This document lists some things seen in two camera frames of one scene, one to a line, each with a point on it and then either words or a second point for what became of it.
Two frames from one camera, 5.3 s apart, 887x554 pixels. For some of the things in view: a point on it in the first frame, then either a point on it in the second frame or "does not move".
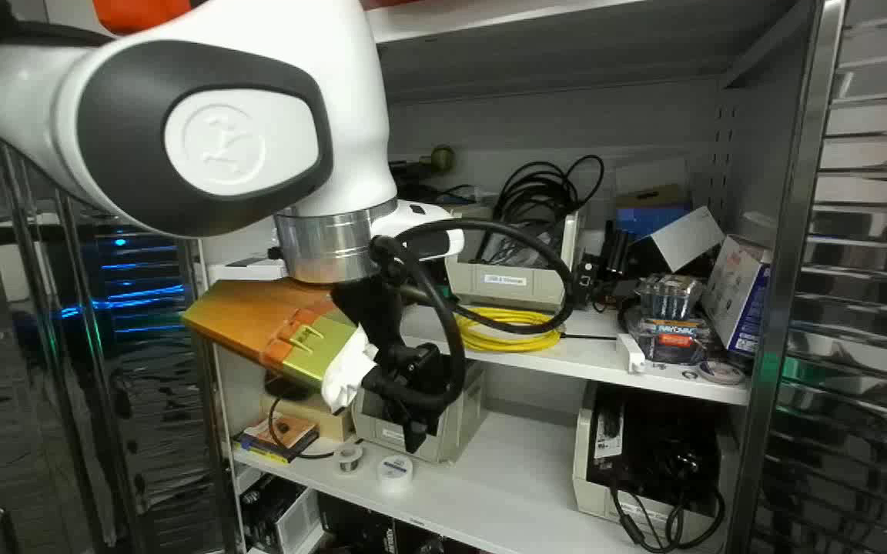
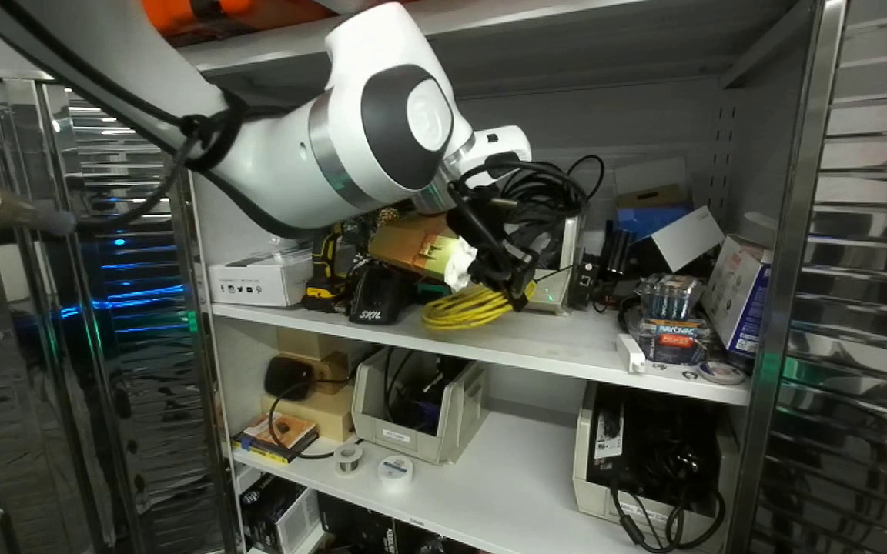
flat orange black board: [282, 435] does not move
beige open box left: [381, 431] does not move
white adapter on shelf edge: [628, 355] does not move
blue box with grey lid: [676, 230] does not move
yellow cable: [503, 336] -> [457, 313]
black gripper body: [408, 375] -> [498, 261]
